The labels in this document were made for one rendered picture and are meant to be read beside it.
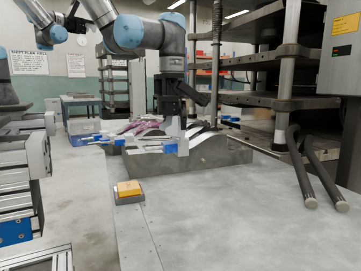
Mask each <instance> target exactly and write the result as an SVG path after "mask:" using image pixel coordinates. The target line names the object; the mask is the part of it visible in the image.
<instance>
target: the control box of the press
mask: <svg viewBox="0 0 361 271"><path fill-rule="evenodd" d="M323 23H325V25H324V33H323V42H322V50H321V58H320V66H319V74H317V75H316V83H315V84H317V88H316V93H317V94H318V95H332V97H335V98H336V99H339V97H340V99H341V103H340V120H341V123H342V125H343V134H342V141H341V148H340V154H339V158H338V165H337V172H336V178H335V184H336V185H338V186H340V187H343V188H345V189H348V190H350V191H353V192H355V188H356V183H357V177H358V171H359V165H360V160H361V0H328V3H327V12H324V19H323ZM345 104H346V114H345V117H344V107H345Z"/></svg>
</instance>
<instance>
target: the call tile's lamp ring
mask: <svg viewBox="0 0 361 271"><path fill-rule="evenodd" d="M139 186H140V188H141V185H140V184H139ZM116 188H117V187H114V193H115V198H116V199H120V198H126V197H133V196H140V195H144V192H143V190H142V188H141V194H137V195H130V196H124V197H118V194H117V189H116Z"/></svg>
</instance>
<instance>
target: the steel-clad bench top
mask: <svg viewBox="0 0 361 271"><path fill-rule="evenodd" d="M128 123H129V119H116V120H101V121H100V124H101V128H102V131H103V130H107V131H109V132H114V131H117V130H119V129H120V128H122V127H123V126H124V125H126V124H128ZM104 151H105V150H104ZM105 159H106V166H107V174H108V179H109V186H110V194H111V202H112V210H113V217H114V224H115V232H116V237H117V244H118V252H119V260H120V268H121V271H361V195H360V194H357V193H355V192H353V191H350V190H348V189H345V188H343V187H340V186H338V185H336V186H337V188H338V189H339V191H340V192H341V194H342V195H343V197H344V198H345V200H346V201H347V203H348V204H349V206H350V209H349V211H347V212H339V211H338V210H337V209H336V207H335V206H334V204H333V202H332V200H331V198H330V197H329V195H328V193H327V192H326V190H325V188H324V186H323V185H322V183H321V181H320V179H319V178H318V177H317V176H315V175H313V174H310V173H308V172H307V175H308V178H309V180H310V183H311V185H312V188H313V191H314V194H315V197H316V199H317V202H318V206H317V208H315V209H310V208H308V207H306V204H305V201H304V198H303V195H302V192H301V189H300V185H299V182H298V178H297V175H296V172H295V169H294V167H293V166H291V165H289V164H286V163H284V162H282V161H279V160H277V159H275V158H272V157H270V156H268V155H265V154H263V153H261V152H258V151H256V150H253V158H252V163H247V164H242V165H234V166H227V167H219V168H211V169H203V170H195V171H191V172H183V173H175V174H168V175H160V176H152V177H144V178H139V179H131V180H130V178H129V176H128V172H127V170H126V167H125V164H124V161H123V159H122V154H121V155H116V156H113V155H111V154H110V153H108V152H107V151H105ZM135 180H137V181H138V183H139V184H140V185H141V187H142V190H143V192H144V194H145V201H143V202H136V203H130V204H124V205H118V206H116V204H115V198H114V191H113V188H114V187H117V183H119V182H127V181H135Z"/></svg>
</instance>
